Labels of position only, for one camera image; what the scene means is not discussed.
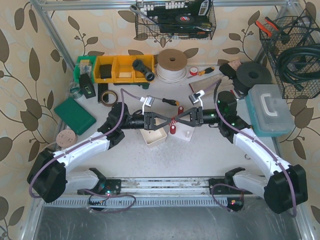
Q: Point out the white peg base plate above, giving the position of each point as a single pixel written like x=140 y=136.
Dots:
x=183 y=132

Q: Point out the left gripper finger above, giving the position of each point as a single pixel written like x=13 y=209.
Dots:
x=158 y=125
x=159 y=116

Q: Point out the yellow storage bin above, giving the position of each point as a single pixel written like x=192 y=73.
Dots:
x=118 y=69

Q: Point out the black orange screwdriver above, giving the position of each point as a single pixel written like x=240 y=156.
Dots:
x=169 y=101

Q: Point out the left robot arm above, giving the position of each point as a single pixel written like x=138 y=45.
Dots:
x=52 y=173

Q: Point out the green sanding block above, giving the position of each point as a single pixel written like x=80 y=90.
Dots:
x=75 y=116

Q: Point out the clear teal toolbox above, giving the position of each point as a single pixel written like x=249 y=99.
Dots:
x=268 y=111

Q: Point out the white spring tray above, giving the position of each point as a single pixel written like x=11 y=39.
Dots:
x=154 y=138

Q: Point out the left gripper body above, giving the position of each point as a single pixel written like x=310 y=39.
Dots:
x=148 y=120

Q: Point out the black spool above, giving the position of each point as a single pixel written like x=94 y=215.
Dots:
x=249 y=74

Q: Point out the beige work glove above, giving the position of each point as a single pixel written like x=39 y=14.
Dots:
x=208 y=84

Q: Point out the red tape roll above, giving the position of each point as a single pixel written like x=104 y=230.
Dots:
x=193 y=71

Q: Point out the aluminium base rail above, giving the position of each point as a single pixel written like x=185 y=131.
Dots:
x=165 y=187

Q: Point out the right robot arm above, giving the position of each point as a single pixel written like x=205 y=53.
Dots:
x=283 y=186

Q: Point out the large red spring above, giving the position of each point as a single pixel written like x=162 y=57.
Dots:
x=172 y=129
x=180 y=110

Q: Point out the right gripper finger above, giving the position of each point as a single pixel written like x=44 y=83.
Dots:
x=192 y=113
x=190 y=123

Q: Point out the round beige power socket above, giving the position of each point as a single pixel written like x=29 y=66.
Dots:
x=66 y=138

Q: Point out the small red spring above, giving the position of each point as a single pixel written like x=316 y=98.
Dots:
x=173 y=121

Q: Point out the grey pipe fitting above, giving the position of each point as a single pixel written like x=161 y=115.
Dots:
x=139 y=66

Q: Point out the wire basket with cables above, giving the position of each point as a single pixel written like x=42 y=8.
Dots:
x=294 y=56

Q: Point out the black device with label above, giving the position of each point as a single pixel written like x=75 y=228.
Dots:
x=86 y=86

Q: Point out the green storage bin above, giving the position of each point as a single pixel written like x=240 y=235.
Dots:
x=84 y=65

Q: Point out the small glass jar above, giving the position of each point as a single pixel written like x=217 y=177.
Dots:
x=75 y=91

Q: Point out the orange handled pliers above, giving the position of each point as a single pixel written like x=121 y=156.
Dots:
x=264 y=27

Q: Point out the small yellow black screwdriver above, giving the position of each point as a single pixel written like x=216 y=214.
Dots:
x=203 y=72

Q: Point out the wire basket with tools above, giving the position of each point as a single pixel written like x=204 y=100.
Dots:
x=173 y=20

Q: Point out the white cable spool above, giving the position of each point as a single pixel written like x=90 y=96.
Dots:
x=171 y=66

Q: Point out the black brush block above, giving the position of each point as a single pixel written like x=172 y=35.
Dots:
x=230 y=69

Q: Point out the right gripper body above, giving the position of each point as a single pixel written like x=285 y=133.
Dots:
x=198 y=116

